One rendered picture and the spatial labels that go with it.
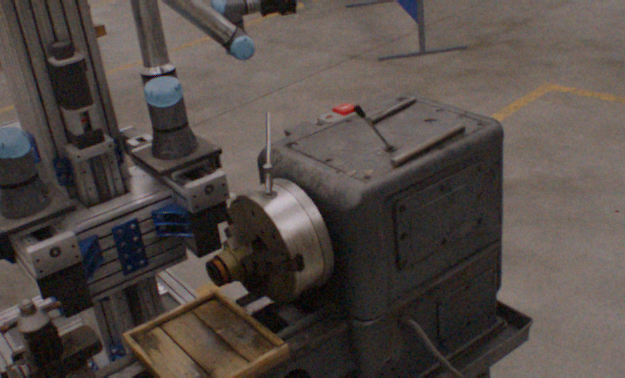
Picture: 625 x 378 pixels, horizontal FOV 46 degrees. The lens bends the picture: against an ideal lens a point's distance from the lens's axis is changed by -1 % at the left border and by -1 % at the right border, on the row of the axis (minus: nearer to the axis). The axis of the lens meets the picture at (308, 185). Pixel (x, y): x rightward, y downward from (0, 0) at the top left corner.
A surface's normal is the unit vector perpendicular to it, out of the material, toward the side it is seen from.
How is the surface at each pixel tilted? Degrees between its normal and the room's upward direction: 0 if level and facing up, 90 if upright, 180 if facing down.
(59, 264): 90
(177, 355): 0
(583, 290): 0
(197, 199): 90
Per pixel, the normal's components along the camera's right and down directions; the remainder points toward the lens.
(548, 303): -0.11, -0.88
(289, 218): 0.29, -0.49
